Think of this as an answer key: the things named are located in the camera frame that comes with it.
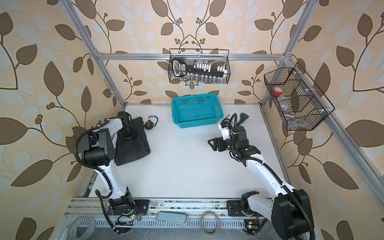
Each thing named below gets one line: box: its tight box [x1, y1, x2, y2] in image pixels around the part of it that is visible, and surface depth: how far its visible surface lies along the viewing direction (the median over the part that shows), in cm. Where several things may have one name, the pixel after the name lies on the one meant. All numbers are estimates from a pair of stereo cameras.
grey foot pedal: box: [155, 211, 188, 225], surface depth 72 cm
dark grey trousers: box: [114, 117, 151, 167], surface depth 95 cm
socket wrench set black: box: [172, 58, 228, 77], surface depth 84 cm
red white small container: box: [272, 86, 283, 96], surface depth 88 cm
